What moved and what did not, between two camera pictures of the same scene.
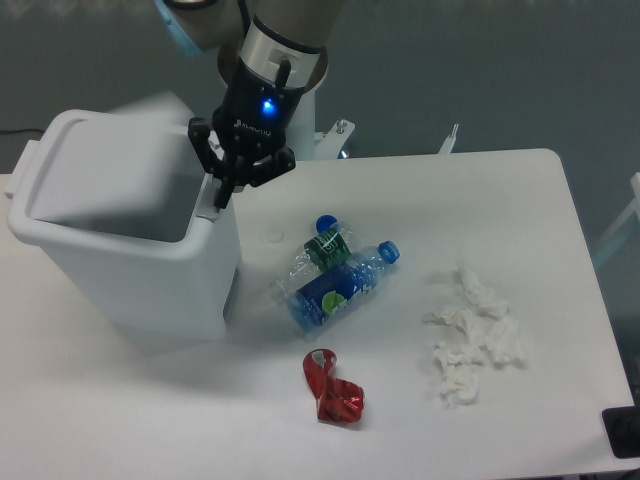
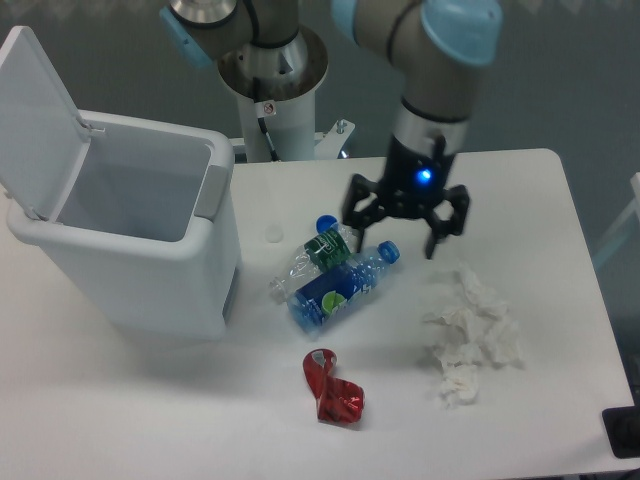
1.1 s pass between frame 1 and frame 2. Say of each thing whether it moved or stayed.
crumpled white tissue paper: stayed
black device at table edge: stayed
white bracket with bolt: stayed
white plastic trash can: moved
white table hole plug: stayed
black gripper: moved
